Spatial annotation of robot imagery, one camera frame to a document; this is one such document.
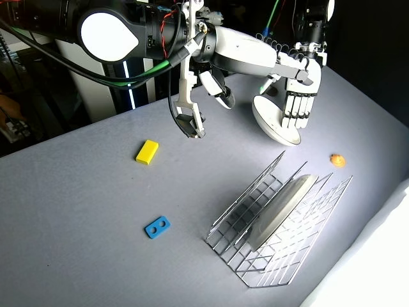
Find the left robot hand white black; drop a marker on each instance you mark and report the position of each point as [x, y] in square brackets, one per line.
[300, 105]

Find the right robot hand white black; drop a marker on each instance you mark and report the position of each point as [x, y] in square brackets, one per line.
[246, 51]

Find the yellow rectangular block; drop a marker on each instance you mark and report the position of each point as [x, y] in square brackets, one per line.
[147, 152]

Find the white robot column light strip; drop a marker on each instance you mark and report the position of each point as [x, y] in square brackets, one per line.
[92, 96]

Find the white round plate dark rim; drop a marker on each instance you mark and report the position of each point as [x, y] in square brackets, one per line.
[268, 118]
[281, 211]

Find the orange swirl cookie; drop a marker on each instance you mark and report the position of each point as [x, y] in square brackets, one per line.
[338, 161]

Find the blue block with two holes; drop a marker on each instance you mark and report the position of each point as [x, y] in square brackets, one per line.
[148, 229]

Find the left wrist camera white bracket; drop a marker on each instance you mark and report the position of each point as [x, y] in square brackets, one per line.
[322, 57]

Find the brown round sandwich cookie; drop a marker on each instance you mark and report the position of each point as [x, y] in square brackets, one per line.
[272, 91]

